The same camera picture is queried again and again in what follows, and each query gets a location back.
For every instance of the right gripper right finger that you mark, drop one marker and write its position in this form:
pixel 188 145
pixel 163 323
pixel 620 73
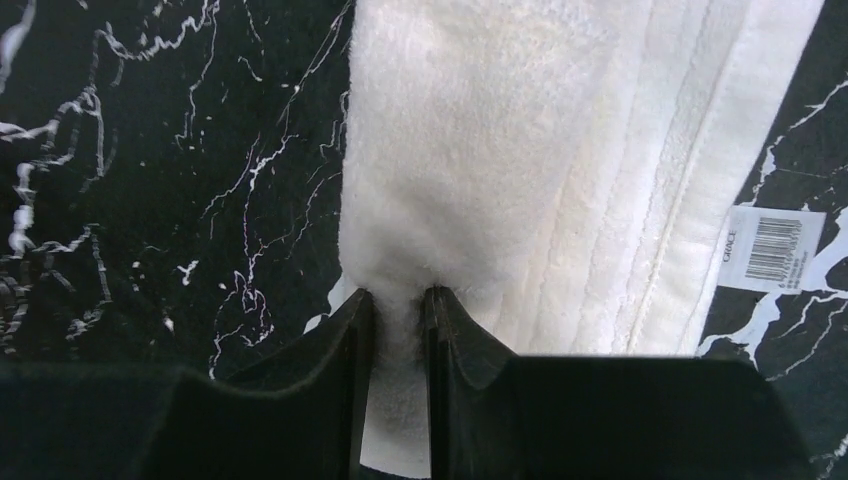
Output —
pixel 468 412

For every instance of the white towel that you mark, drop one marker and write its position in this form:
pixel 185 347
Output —
pixel 566 168

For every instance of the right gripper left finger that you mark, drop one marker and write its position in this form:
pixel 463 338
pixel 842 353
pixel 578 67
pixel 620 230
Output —
pixel 297 414

